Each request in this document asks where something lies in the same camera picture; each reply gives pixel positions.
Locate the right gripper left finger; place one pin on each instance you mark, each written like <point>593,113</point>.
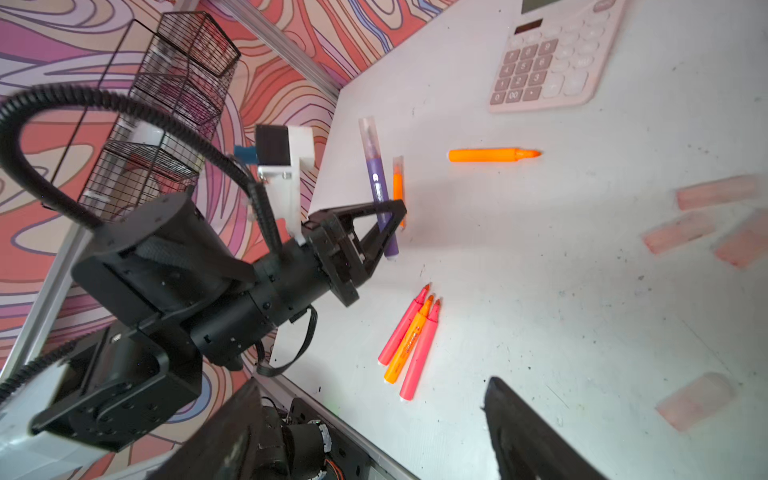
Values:
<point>225,447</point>

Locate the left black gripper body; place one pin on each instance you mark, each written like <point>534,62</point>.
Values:
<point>181,297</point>

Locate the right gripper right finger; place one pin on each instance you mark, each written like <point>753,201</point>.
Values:
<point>525,445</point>

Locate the purple pen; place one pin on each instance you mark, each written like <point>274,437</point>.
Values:
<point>376,176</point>

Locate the orange pen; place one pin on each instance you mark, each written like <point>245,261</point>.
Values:
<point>398,178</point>
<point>491,155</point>
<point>403,352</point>

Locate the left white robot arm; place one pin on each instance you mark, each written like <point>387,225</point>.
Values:
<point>70,407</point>

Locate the pink pen right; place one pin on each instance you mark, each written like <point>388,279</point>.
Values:
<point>420,353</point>

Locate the pink pen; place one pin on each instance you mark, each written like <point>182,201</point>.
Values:
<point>420,353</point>
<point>398,334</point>

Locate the pink pen left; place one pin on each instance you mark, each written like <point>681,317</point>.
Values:
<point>398,334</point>

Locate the orange pen in bundle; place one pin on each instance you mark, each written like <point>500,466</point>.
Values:
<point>403,352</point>

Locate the silver tape roll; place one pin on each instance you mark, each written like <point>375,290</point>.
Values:
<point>171,164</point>

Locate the pink calculator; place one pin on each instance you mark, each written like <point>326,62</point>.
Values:
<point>555,54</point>

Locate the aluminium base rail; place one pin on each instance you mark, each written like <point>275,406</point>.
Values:
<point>355,455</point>

